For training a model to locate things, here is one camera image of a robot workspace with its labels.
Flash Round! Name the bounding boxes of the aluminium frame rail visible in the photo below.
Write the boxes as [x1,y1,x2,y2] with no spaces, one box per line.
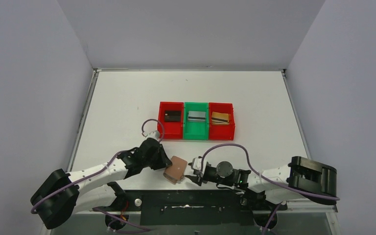
[279,198,338,213]

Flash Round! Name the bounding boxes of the red bin with gold cards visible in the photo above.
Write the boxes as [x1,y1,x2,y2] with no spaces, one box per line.
[208,102,235,141]

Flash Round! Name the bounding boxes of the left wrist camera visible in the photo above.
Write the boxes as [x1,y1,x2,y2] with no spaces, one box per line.
[142,130,161,142]

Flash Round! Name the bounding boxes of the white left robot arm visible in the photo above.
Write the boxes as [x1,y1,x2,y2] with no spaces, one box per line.
[30,138,172,229]

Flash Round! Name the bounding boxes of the black card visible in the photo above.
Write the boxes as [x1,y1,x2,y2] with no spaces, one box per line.
[164,110,182,122]

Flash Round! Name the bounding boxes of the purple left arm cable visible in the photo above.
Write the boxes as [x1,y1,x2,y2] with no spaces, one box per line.
[30,118,165,233]

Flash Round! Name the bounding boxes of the gold card stack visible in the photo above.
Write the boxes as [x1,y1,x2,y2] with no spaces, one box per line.
[211,112,230,125]

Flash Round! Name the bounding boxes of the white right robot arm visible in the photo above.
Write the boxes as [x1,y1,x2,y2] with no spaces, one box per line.
[186,156,339,205]

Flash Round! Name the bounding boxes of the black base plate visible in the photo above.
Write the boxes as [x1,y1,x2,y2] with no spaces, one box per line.
[100,189,278,229]

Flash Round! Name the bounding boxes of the tan leather card holder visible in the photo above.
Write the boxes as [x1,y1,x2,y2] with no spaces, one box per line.
[163,156,188,185]

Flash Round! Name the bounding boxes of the green plastic bin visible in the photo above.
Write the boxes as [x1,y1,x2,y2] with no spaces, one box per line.
[183,102,209,141]

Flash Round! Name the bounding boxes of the red bin with black card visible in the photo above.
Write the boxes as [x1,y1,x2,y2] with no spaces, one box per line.
[157,102,184,140]

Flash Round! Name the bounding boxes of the silver card stack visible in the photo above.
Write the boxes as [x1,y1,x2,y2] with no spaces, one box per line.
[188,111,207,122]

